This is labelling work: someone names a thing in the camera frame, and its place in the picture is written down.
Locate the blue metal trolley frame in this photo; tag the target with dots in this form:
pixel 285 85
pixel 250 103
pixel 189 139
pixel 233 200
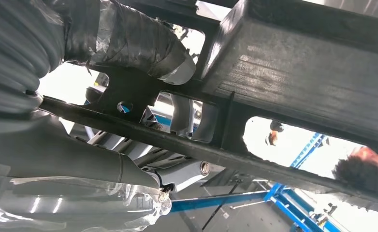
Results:
pixel 282 198

